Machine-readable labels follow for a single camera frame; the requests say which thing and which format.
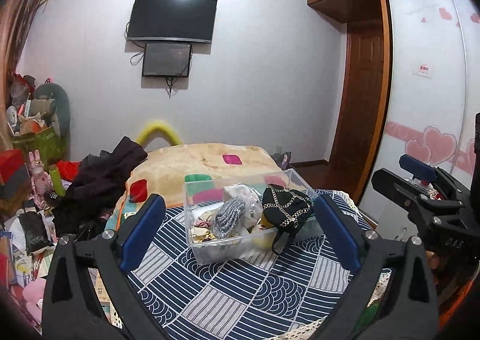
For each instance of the striped pink curtain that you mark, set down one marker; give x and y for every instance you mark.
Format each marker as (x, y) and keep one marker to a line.
(16, 20)

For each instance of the beige patchwork blanket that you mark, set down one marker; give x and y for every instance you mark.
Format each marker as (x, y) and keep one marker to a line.
(165, 169)

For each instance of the green bottle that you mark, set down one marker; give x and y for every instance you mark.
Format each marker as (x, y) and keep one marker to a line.
(56, 180)

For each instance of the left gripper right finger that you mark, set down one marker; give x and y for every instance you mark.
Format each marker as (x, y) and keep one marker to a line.
(343, 233)

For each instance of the green cardboard box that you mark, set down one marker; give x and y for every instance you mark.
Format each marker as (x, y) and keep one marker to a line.
(50, 146)

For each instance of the grey green plush toy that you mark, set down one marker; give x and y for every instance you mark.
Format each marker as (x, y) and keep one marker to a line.
(50, 102)

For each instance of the black wall television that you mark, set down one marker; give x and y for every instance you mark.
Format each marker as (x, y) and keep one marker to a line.
(172, 20)

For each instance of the yellow sponge doll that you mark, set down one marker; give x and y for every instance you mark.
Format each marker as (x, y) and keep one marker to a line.
(262, 237)

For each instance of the floral fabric scrunchie pouch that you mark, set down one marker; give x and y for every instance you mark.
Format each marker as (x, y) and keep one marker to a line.
(201, 230)

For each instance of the red box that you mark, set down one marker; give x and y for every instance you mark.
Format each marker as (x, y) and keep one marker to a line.
(10, 162)

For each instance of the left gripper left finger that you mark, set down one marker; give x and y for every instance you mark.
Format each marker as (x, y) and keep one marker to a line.
(137, 232)

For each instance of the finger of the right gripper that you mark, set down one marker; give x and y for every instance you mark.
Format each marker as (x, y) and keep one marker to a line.
(416, 189)
(418, 169)

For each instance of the small wall monitor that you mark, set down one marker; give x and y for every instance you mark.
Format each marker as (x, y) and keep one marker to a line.
(167, 60)

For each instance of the cream drawstring pouch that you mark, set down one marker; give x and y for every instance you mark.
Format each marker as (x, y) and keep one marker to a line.
(252, 198)

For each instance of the white sliding wardrobe door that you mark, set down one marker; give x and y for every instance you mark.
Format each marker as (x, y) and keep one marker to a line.
(434, 93)

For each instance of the black clothes pile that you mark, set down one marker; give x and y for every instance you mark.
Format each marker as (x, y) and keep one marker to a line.
(91, 198)

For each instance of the black chain purse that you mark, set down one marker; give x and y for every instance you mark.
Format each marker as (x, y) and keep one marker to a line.
(287, 210)

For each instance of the silver glitter mesh bag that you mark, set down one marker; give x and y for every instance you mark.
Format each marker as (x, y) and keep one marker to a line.
(226, 218)

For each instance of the blue white patterned cloth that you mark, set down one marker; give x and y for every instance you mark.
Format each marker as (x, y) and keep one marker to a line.
(260, 297)

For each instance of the yellow foam headboard arc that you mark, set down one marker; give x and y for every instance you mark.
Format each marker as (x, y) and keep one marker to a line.
(158, 129)

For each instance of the brown wooden door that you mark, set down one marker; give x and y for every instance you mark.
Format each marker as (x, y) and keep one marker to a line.
(360, 101)

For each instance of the clear plastic storage box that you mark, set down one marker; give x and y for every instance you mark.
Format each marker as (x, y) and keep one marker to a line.
(207, 195)

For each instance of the pink rabbit figurine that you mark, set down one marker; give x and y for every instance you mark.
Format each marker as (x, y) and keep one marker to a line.
(40, 179)

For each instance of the pink plush toy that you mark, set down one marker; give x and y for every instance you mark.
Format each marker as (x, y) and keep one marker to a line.
(33, 295)

